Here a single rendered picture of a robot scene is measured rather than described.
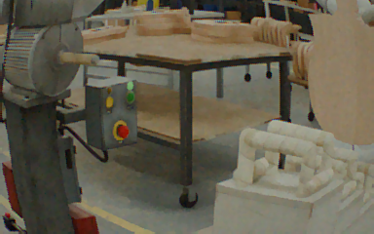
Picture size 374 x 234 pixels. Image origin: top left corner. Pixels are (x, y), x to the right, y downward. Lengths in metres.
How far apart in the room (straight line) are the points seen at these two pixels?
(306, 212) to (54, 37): 1.12
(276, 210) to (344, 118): 0.39
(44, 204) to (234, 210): 1.10
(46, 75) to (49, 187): 0.47
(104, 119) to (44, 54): 0.38
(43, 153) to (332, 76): 1.13
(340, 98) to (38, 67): 0.96
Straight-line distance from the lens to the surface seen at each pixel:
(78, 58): 1.92
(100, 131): 2.21
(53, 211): 2.33
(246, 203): 1.31
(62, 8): 1.77
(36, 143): 2.23
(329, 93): 1.57
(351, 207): 1.41
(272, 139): 1.25
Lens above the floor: 1.53
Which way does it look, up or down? 13 degrees down
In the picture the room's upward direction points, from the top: straight up
